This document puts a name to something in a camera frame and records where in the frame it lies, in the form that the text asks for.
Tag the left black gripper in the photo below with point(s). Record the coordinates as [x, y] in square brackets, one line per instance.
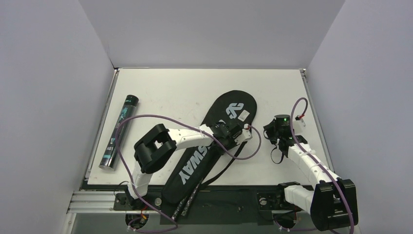
[233, 131]

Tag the aluminium frame rail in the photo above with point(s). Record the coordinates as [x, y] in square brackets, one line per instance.
[90, 202]

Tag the black badminton racket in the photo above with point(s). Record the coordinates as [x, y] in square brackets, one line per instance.
[190, 200]
[179, 208]

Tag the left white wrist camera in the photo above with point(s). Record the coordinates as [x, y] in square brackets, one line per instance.
[245, 135]

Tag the black shuttlecock tube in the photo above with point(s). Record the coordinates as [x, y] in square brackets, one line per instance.
[109, 158]

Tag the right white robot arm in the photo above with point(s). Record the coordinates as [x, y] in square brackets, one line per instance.
[332, 203]

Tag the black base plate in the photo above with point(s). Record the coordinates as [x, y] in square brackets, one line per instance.
[286, 218]

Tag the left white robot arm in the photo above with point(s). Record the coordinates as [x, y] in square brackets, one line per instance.
[202, 148]

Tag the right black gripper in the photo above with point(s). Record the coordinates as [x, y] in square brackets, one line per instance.
[271, 133]

